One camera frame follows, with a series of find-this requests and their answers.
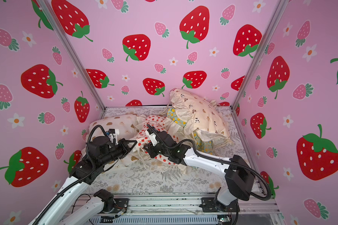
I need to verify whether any aluminium frame corner post right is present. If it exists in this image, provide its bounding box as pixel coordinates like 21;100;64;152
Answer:
231;0;289;112

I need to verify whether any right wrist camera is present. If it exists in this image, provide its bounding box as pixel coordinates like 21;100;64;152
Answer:
146;130;158;146

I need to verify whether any cream bear print pillow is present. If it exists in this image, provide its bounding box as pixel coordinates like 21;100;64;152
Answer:
89;114;146;171

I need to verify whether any red strawberry print pillow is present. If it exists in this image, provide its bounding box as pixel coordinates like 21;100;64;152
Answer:
132;115;195;173

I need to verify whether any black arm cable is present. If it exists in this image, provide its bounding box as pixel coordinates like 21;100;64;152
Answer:
39;124;122;225
168;139;272;201

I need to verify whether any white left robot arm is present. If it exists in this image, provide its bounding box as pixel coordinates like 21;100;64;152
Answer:
30;136;138;225

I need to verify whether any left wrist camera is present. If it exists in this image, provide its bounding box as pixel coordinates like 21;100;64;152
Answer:
106;128;120;145

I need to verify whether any aluminium frame corner post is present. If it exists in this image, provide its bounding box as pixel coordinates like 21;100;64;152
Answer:
231;0;289;112
38;0;106;112

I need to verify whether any aluminium frame corner post left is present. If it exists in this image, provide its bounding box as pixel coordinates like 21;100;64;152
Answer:
38;0;106;112

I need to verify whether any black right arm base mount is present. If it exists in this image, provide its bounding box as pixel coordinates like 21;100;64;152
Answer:
199;197;240;213

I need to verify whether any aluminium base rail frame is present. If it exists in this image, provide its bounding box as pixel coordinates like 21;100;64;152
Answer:
86;193;286;225

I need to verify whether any yellow lemon print pillow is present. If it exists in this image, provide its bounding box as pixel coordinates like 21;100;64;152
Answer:
167;107;215;155

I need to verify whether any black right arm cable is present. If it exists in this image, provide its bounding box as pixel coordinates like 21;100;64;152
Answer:
168;139;272;201

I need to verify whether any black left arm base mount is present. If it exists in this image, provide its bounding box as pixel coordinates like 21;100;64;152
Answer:
94;189;129;214

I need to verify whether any floral pattern table mat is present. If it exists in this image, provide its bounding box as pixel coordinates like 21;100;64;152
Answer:
85;107;250;194

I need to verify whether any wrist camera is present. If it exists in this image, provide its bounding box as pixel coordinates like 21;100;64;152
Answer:
106;128;120;145
146;130;158;146

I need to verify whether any beige animal print pillow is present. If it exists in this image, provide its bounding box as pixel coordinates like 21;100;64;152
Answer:
170;89;230;144

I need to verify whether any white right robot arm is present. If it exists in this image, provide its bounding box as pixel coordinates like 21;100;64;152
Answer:
143;125;255;206

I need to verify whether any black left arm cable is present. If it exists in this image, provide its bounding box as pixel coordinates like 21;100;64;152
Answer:
39;124;122;225

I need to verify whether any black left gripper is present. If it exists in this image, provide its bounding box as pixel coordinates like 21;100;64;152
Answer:
98;139;137;168

